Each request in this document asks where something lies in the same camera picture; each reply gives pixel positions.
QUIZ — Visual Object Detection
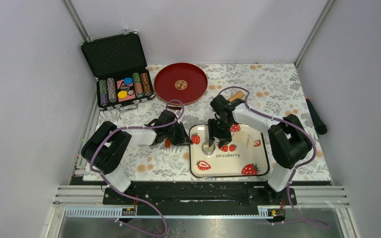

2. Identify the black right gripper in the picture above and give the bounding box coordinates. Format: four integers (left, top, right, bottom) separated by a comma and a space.
208, 118, 234, 149

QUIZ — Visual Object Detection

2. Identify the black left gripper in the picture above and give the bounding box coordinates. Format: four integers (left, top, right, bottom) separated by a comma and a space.
165, 121, 192, 147

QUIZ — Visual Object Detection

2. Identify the silver tape roll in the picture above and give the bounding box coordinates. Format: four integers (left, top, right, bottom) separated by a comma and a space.
202, 141, 215, 156

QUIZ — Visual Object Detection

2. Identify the square strawberry ceramic plate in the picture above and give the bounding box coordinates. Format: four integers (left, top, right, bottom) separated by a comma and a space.
190, 124, 270, 178

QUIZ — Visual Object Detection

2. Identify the wooden dough roller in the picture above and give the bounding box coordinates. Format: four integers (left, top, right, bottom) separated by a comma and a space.
227, 91, 245, 102

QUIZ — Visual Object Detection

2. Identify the round red lacquer tray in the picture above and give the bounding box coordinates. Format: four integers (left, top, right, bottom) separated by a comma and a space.
153, 63, 208, 105

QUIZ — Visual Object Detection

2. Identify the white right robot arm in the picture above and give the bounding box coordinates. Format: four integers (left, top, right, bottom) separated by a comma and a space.
207, 95, 313, 204

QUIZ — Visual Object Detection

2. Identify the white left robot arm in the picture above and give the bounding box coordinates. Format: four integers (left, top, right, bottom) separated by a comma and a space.
80, 110, 193, 204

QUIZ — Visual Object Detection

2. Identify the floral patterned tablecloth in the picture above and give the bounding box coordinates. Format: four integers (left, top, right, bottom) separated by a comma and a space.
91, 63, 332, 183

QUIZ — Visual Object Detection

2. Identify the black poker chip case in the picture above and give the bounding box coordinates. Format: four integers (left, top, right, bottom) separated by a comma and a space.
80, 31, 155, 111

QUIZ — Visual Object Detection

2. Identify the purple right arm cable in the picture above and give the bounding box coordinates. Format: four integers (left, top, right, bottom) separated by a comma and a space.
216, 86, 330, 230

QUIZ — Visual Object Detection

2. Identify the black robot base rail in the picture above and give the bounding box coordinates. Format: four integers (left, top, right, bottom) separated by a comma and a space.
103, 181, 297, 209

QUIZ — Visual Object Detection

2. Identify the slotted grey cable duct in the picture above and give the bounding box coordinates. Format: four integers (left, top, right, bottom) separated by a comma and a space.
65, 204, 285, 219

